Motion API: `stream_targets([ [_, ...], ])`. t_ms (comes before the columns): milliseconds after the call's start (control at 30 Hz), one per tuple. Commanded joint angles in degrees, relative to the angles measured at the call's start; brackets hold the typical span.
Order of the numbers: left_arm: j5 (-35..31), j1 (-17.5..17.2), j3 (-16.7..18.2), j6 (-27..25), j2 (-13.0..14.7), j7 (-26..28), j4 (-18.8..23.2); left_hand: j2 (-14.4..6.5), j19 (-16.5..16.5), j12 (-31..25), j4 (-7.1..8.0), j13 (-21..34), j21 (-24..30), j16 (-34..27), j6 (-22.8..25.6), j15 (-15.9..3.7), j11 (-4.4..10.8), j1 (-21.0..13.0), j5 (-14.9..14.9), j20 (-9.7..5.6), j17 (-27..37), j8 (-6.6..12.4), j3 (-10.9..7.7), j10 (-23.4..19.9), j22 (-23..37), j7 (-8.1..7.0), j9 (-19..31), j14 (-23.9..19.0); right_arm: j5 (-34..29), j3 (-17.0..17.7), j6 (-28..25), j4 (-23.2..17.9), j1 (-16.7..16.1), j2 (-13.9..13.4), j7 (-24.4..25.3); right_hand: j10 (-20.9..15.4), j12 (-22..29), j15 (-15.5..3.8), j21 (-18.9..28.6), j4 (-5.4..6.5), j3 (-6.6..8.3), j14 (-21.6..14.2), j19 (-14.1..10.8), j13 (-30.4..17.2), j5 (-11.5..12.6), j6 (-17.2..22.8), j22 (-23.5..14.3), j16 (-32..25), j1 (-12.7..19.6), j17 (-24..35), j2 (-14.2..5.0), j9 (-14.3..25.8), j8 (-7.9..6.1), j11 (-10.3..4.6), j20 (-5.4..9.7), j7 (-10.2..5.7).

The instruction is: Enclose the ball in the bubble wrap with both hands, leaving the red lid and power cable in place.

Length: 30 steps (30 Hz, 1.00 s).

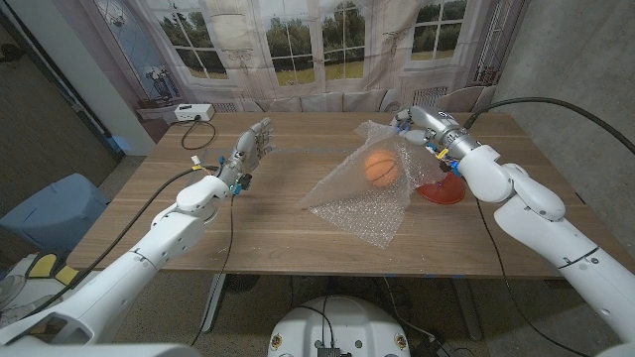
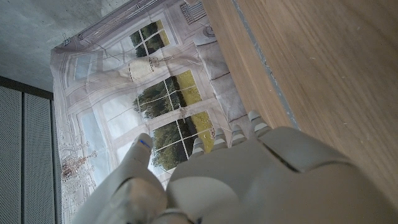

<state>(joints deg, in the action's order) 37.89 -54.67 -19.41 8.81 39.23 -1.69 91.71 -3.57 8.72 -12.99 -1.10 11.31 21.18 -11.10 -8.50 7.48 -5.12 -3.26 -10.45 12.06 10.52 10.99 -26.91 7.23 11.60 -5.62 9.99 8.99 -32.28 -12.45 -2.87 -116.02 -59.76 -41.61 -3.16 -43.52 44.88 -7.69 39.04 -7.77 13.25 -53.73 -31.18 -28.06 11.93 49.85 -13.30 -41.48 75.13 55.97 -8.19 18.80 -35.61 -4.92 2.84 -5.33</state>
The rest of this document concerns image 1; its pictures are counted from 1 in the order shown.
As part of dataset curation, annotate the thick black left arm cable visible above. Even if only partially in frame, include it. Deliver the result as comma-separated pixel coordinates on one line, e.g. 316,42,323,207
22,165,222,318

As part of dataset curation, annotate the grey sneaker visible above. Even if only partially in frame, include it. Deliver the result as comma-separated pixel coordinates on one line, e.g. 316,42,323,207
0,295,61,328
0,274,27,303

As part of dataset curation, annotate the yellow black pad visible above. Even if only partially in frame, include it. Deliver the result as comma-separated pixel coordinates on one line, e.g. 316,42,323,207
25,251,60,280

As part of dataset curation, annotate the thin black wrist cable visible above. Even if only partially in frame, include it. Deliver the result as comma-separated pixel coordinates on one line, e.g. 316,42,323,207
473,196,591,357
190,193,235,347

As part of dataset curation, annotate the black round floor device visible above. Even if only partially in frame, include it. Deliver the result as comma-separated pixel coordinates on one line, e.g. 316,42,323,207
227,274,262,294

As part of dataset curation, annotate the black power cable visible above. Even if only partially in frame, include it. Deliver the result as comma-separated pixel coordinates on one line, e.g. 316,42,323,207
180,118,218,152

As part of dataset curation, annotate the clear bubble wrap sheet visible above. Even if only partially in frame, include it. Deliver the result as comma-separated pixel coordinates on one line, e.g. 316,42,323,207
296,119,447,251

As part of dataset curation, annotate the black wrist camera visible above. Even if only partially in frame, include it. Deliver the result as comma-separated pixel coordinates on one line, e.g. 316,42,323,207
439,156,462,179
232,173,253,197

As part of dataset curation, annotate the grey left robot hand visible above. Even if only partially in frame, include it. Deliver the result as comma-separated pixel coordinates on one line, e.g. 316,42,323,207
216,117,276,192

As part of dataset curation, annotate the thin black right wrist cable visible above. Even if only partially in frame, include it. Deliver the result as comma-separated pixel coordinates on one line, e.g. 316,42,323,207
473,196,591,357

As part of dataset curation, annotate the printed window backdrop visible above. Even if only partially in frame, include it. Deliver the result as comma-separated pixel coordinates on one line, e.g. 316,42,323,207
52,0,530,116

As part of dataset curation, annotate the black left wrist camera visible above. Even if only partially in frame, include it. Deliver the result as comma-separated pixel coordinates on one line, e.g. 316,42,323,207
232,173,253,197

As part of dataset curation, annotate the black torso cable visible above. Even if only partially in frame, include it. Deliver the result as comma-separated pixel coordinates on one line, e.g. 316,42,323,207
297,296,334,348

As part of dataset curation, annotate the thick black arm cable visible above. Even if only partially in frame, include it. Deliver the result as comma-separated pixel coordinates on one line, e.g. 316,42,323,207
461,96,635,156
22,165,222,318

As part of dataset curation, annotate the white power strip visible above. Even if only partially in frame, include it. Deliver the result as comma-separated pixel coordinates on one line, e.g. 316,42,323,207
173,103,216,123

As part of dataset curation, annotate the thin black left wrist cable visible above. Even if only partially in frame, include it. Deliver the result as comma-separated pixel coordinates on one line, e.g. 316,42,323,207
190,193,235,347

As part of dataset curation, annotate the blue grey container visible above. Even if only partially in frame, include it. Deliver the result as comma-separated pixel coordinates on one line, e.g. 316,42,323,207
0,173,110,254

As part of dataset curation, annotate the small orange basketball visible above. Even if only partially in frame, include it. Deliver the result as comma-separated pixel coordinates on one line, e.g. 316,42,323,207
363,150,400,188

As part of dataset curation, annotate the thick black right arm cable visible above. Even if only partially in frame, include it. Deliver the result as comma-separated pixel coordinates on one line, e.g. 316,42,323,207
461,96,635,156

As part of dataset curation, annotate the red round lid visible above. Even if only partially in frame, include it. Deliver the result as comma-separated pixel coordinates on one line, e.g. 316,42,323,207
415,171,467,206

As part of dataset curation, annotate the grey table leg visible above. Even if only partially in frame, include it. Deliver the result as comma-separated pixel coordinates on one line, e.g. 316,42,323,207
199,273,228,333
450,277,483,342

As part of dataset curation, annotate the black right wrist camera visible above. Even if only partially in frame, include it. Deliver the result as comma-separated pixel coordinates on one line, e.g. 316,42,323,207
439,156,462,179

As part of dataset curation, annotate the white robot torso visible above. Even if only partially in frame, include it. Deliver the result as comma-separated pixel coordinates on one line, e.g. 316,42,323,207
266,296,412,357

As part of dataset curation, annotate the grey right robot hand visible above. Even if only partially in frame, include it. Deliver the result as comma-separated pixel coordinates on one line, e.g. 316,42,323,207
390,105,481,160

